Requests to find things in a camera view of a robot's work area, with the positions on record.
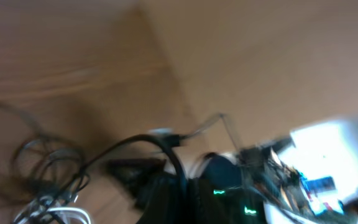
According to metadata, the long black USB cable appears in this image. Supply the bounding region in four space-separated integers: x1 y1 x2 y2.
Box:
0 102 90 224

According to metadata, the white USB cable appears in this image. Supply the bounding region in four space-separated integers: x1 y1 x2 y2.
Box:
12 194 91 224

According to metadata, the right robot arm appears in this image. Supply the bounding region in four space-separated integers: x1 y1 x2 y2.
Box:
106 147 296 223

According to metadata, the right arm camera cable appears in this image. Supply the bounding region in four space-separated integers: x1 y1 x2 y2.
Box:
73 113 245 200

